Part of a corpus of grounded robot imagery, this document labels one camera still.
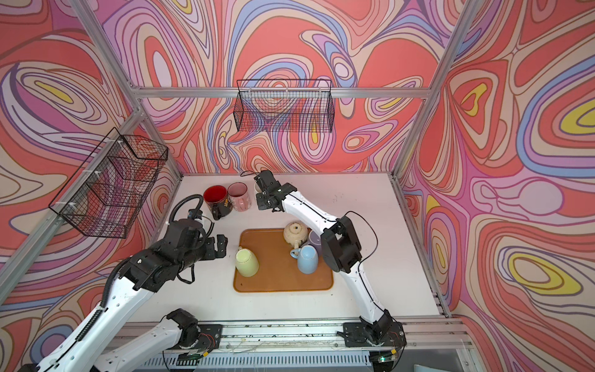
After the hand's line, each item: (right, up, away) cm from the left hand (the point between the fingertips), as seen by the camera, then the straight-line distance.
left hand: (218, 241), depth 73 cm
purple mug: (+32, -2, +14) cm, 35 cm away
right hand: (+13, +11, +22) cm, 27 cm away
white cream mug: (+12, +17, +4) cm, 21 cm away
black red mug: (-9, +13, +25) cm, 29 cm away
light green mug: (+8, -8, +6) cm, 13 cm away
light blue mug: (+29, -8, +8) cm, 31 cm away
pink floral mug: (-1, +15, +28) cm, 32 cm away
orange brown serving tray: (+18, -14, +15) cm, 27 cm away
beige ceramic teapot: (+24, 0, +16) cm, 29 cm away
